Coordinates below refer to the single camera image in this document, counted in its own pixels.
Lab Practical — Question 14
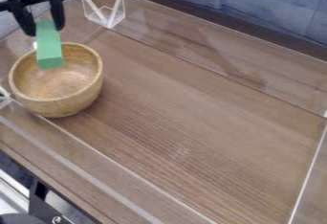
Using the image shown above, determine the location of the green stick block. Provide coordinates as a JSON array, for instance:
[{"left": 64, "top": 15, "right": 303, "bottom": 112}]
[{"left": 36, "top": 19, "right": 64, "bottom": 69}]

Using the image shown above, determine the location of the wooden bowl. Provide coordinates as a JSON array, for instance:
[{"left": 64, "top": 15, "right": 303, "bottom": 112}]
[{"left": 8, "top": 42, "right": 104, "bottom": 118}]

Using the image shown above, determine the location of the clear acrylic corner bracket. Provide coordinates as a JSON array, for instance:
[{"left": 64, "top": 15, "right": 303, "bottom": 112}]
[{"left": 80, "top": 0, "right": 125, "bottom": 29}]

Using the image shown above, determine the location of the clear acrylic front wall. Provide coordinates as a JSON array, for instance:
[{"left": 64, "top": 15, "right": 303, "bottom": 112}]
[{"left": 0, "top": 87, "right": 217, "bottom": 224}]

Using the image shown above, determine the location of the clear acrylic wall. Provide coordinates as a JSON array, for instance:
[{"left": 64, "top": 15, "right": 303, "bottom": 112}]
[
  {"left": 0, "top": 87, "right": 217, "bottom": 224},
  {"left": 287, "top": 127, "right": 327, "bottom": 224},
  {"left": 114, "top": 0, "right": 327, "bottom": 117}
]

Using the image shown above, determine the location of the black table leg bracket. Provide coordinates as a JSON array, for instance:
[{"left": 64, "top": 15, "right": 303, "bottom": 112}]
[{"left": 28, "top": 180, "right": 82, "bottom": 224}]

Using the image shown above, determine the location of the clear acrylic back wall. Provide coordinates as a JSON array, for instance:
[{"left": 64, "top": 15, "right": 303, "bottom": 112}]
[{"left": 114, "top": 0, "right": 327, "bottom": 117}]

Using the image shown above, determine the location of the clear acrylic right wall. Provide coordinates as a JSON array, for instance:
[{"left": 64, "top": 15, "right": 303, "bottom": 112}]
[{"left": 287, "top": 127, "right": 327, "bottom": 224}]

